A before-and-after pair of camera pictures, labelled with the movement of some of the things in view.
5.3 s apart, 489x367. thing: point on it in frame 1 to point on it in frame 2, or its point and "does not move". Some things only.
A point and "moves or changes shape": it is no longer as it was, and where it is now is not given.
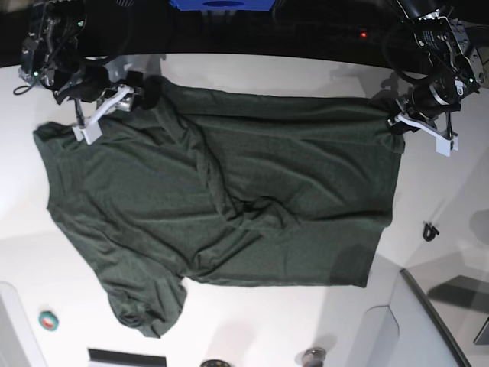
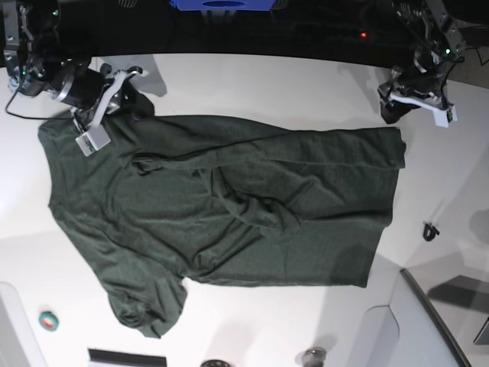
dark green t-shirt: [255, 189] moves or changes shape
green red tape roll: [48, 320] does not move
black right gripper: [432, 99] to [420, 90]
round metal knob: [313, 357] does not move
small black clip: [432, 232] does not move
